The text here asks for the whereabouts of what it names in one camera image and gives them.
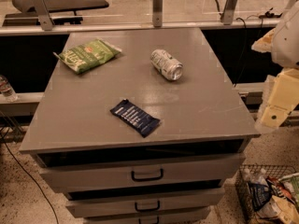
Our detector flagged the blue snack bag in basket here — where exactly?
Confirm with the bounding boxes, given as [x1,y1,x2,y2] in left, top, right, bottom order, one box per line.
[249,183,272,211]

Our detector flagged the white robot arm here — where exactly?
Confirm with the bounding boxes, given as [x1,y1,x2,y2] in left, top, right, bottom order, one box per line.
[251,1,299,133]

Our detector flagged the middle metal bracket post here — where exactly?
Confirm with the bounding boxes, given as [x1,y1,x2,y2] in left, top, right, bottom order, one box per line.
[152,0,163,27]

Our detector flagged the plastic bottle in basket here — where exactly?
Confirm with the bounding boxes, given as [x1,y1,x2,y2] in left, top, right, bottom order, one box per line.
[242,168,268,186]

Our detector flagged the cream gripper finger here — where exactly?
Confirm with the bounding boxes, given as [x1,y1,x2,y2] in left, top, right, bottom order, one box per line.
[251,29,275,53]
[259,68,299,129]

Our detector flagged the drawer black handle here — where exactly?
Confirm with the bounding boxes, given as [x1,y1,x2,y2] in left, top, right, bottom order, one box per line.
[131,169,164,182]
[135,201,161,213]
[138,216,160,224]

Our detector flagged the right metal bracket post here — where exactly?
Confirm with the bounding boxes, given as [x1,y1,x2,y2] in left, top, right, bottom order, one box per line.
[221,0,238,25]

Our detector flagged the clear plastic water bottle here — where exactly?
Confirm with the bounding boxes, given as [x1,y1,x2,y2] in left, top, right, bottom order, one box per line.
[0,75,18,102]

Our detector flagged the silver green 7up can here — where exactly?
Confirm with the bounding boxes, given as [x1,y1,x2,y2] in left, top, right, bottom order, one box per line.
[150,49,183,81]

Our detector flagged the left metal bracket post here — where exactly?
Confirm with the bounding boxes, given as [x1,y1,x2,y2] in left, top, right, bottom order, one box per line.
[32,0,54,31]

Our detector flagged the middle drawer black handle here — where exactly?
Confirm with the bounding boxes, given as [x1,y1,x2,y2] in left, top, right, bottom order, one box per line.
[135,201,161,213]

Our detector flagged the top drawer black handle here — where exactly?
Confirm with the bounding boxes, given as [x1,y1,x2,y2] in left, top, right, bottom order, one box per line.
[131,169,164,182]

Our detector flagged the wire basket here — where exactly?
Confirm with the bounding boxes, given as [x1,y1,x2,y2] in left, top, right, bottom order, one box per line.
[235,164,296,224]

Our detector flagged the bottom drawer black handle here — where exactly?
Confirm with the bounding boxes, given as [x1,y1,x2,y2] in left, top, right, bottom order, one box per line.
[138,216,160,224]

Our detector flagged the grey drawer cabinet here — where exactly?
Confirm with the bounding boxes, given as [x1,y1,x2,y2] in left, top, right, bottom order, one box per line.
[21,28,256,224]

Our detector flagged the dark blue snack bar wrapper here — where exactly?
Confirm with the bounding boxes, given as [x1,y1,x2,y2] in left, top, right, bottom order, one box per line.
[110,99,160,138]

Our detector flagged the green chip bag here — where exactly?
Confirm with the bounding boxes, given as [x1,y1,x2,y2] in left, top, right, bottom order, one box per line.
[54,39,121,75]

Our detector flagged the metal bracket post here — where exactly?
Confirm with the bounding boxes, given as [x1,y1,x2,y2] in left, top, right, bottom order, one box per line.
[221,0,238,25]
[32,0,54,31]
[152,0,163,27]

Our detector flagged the metal rail barrier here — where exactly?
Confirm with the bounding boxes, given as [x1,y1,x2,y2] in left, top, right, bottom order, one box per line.
[0,19,280,36]

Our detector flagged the black floor cable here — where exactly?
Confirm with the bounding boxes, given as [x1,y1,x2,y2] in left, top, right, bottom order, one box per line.
[0,131,60,224]

